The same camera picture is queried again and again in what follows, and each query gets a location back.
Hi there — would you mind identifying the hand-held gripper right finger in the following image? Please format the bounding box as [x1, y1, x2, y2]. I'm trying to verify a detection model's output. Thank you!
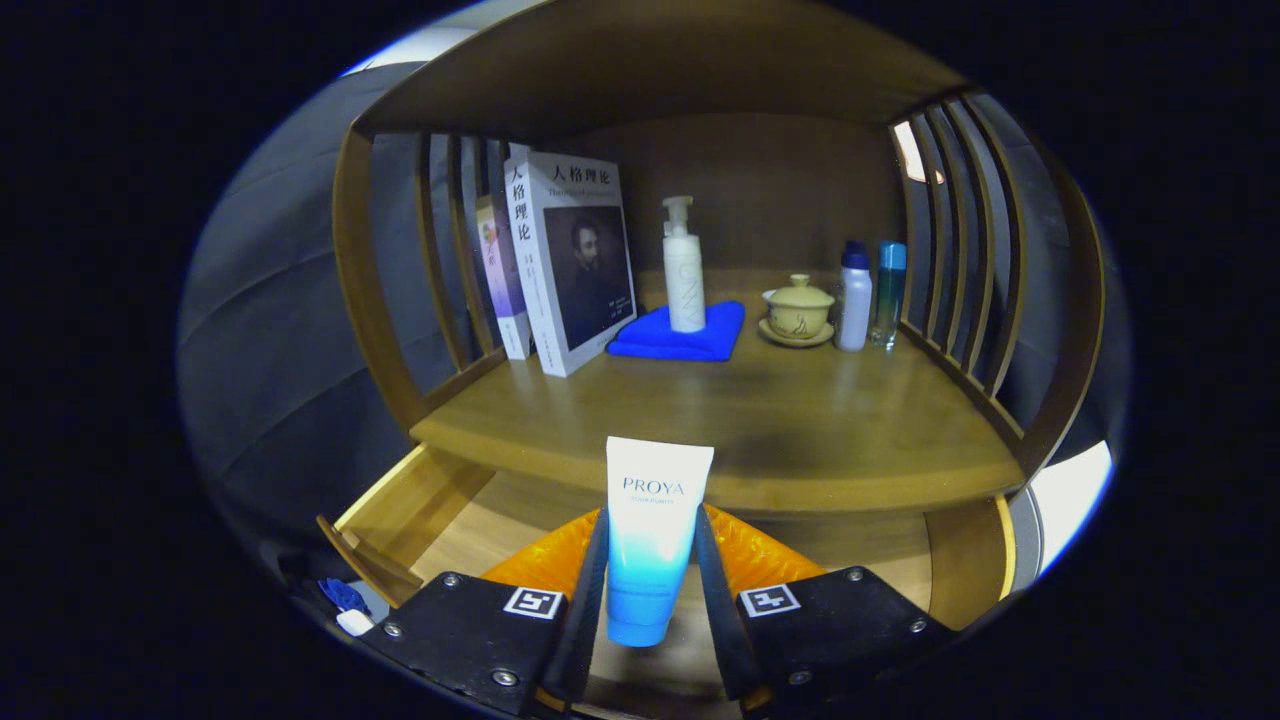
[693, 505, 956, 719]

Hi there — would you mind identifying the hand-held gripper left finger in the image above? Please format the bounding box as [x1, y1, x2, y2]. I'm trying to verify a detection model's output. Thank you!
[360, 508, 611, 719]

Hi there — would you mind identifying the white blue cosmetic tube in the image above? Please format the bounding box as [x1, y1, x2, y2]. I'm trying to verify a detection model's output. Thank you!
[604, 436, 716, 649]

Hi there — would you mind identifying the wooden drawer with black knob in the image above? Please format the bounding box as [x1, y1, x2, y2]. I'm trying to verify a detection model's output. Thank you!
[316, 443, 1019, 716]

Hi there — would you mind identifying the wooden countertop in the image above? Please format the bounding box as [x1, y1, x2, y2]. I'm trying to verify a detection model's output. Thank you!
[410, 268, 1026, 513]

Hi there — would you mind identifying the white grey drawer unit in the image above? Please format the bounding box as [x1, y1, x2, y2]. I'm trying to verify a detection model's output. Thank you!
[1010, 440, 1113, 591]

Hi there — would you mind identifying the brown wooden cabinet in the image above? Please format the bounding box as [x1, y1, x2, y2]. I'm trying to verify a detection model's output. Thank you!
[332, 0, 1109, 506]

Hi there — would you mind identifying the blue folded cloth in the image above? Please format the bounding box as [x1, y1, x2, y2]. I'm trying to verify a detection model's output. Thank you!
[606, 300, 747, 363]

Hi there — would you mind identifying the yellow saucer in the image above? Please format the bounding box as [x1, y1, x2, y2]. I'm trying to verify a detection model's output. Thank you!
[757, 318, 836, 349]

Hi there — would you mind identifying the yellow lidded teacup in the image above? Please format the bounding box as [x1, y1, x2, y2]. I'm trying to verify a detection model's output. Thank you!
[762, 274, 836, 339]

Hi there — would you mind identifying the white pump bottle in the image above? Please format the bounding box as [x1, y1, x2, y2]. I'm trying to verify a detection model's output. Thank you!
[662, 195, 707, 334]

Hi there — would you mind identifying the white bottle dark blue cap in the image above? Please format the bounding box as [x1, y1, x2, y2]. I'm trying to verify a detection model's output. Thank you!
[836, 240, 873, 352]

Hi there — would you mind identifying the thick white portrait book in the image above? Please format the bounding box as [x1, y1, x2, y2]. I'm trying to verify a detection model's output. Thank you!
[503, 150, 639, 378]

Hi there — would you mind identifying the thin purple book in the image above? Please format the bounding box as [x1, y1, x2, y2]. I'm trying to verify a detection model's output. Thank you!
[475, 193, 533, 361]

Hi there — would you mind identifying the clear bottle teal cap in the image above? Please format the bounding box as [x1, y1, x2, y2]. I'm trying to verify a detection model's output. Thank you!
[870, 240, 908, 349]

